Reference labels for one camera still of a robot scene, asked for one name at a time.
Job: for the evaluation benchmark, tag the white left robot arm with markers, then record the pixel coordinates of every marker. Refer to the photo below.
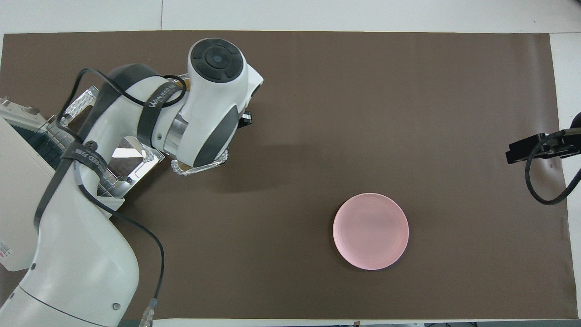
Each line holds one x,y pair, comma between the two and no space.
81,263

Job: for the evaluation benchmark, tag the cream toaster oven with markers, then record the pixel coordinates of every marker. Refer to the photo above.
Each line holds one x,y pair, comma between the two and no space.
13,204

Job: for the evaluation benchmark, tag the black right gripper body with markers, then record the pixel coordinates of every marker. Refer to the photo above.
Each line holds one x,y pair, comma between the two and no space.
573,145

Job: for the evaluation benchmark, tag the brown table mat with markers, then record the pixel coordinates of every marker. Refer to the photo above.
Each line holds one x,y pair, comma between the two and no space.
317,113

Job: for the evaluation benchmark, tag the glass oven door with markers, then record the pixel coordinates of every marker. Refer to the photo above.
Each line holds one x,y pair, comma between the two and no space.
131,159

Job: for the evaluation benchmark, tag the pink round plate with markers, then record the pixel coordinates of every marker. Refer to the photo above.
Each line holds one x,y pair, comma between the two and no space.
371,231

